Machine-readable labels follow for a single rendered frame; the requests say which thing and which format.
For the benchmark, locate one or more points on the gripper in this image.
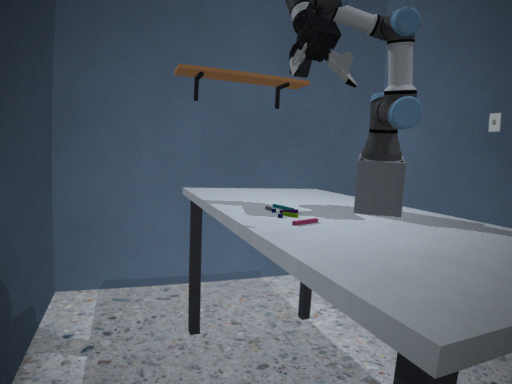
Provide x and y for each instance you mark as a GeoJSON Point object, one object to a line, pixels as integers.
{"type": "Point", "coordinates": [324, 37]}

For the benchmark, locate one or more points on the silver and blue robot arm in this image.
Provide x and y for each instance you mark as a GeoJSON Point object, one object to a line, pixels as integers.
{"type": "Point", "coordinates": [398, 107]}

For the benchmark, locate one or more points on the pink rod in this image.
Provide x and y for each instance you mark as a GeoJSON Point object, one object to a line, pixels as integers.
{"type": "Point", "coordinates": [303, 222]}

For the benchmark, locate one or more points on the lime green rod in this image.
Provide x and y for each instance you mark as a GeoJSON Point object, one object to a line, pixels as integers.
{"type": "Point", "coordinates": [295, 215]}

